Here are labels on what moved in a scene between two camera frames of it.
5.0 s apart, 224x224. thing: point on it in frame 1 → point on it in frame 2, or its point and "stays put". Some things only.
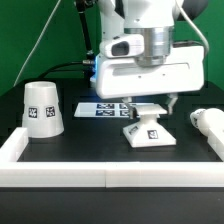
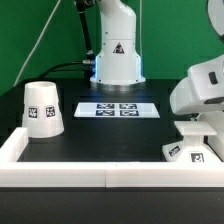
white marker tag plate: [101, 110] stays put
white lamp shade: [42, 114] stays put
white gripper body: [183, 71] → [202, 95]
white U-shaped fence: [110, 174] stays put
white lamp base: [149, 132] → [193, 148]
